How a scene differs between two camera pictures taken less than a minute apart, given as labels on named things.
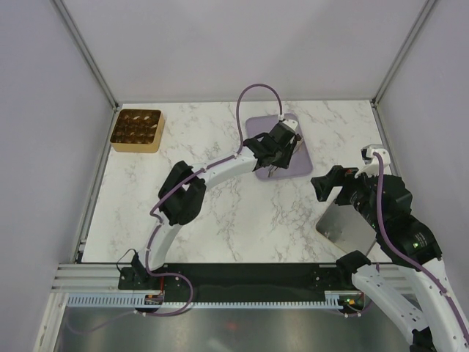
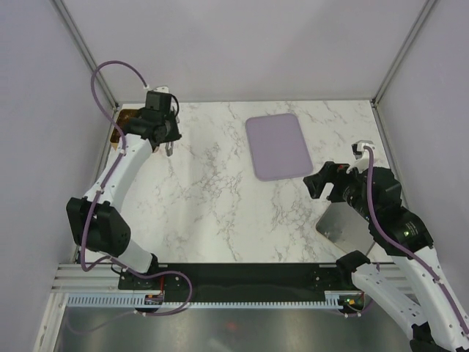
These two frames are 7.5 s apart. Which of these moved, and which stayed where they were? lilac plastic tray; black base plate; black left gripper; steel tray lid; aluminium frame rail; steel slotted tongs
Moved: steel slotted tongs; black left gripper
Stayed: black base plate; lilac plastic tray; aluminium frame rail; steel tray lid
